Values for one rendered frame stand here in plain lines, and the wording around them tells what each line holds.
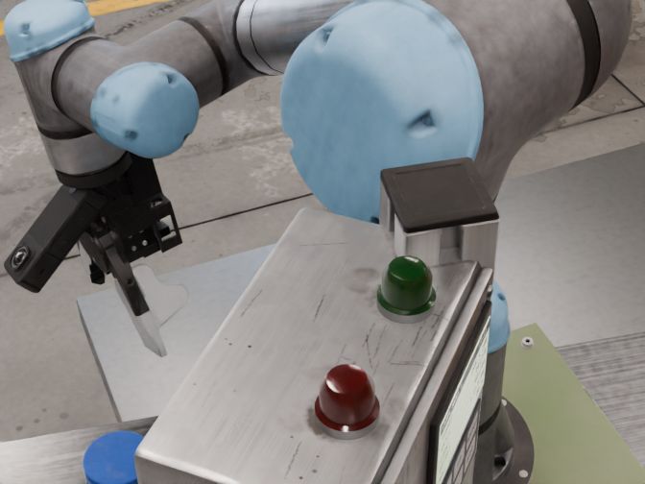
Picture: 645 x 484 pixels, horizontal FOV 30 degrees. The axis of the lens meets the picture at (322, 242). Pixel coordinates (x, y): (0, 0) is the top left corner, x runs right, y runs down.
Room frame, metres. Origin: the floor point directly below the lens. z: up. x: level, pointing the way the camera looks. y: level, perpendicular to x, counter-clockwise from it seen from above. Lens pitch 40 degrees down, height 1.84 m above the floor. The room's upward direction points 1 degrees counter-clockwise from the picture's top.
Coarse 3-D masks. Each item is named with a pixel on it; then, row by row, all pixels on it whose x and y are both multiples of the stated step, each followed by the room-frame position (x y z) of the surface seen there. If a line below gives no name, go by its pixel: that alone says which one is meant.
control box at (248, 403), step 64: (320, 256) 0.42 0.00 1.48; (384, 256) 0.42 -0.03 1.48; (448, 256) 0.42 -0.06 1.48; (256, 320) 0.38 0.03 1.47; (320, 320) 0.38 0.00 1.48; (384, 320) 0.38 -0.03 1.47; (448, 320) 0.38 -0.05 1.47; (192, 384) 0.34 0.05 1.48; (256, 384) 0.34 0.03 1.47; (384, 384) 0.34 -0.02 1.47; (192, 448) 0.31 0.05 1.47; (256, 448) 0.31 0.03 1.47; (320, 448) 0.31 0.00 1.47; (384, 448) 0.31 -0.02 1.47
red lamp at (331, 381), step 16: (336, 368) 0.33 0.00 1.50; (352, 368) 0.33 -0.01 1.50; (320, 384) 0.32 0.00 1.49; (336, 384) 0.32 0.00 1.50; (352, 384) 0.32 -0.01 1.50; (368, 384) 0.32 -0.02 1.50; (320, 400) 0.32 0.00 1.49; (336, 400) 0.31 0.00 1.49; (352, 400) 0.31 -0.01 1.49; (368, 400) 0.31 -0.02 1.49; (320, 416) 0.32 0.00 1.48; (336, 416) 0.31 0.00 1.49; (352, 416) 0.31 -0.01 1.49; (368, 416) 0.31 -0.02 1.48; (336, 432) 0.31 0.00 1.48; (352, 432) 0.31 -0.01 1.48; (368, 432) 0.31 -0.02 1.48
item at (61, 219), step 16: (64, 192) 0.89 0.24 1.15; (80, 192) 0.88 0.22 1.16; (96, 192) 0.88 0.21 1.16; (48, 208) 0.89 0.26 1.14; (64, 208) 0.87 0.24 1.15; (80, 208) 0.87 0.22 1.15; (96, 208) 0.87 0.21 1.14; (48, 224) 0.87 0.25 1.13; (64, 224) 0.86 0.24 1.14; (80, 224) 0.86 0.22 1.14; (32, 240) 0.86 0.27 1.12; (48, 240) 0.85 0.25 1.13; (64, 240) 0.85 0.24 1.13; (16, 256) 0.85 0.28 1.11; (32, 256) 0.84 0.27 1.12; (48, 256) 0.84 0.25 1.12; (64, 256) 0.85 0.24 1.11; (16, 272) 0.84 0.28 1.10; (32, 272) 0.83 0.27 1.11; (48, 272) 0.84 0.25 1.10; (32, 288) 0.83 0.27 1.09
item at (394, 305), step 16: (400, 256) 0.39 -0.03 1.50; (384, 272) 0.39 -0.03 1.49; (400, 272) 0.38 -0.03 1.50; (416, 272) 0.38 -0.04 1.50; (384, 288) 0.38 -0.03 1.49; (400, 288) 0.38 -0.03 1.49; (416, 288) 0.38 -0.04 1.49; (432, 288) 0.39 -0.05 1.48; (384, 304) 0.38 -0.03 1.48; (400, 304) 0.38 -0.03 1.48; (416, 304) 0.38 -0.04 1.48; (432, 304) 0.38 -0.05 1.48; (400, 320) 0.37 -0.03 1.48; (416, 320) 0.37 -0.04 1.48
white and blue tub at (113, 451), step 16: (112, 432) 0.82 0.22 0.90; (128, 432) 0.82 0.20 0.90; (96, 448) 0.80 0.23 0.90; (112, 448) 0.79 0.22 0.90; (128, 448) 0.79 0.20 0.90; (96, 464) 0.78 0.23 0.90; (112, 464) 0.77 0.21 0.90; (128, 464) 0.77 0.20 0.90; (96, 480) 0.76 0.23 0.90; (112, 480) 0.75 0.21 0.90; (128, 480) 0.75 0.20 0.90
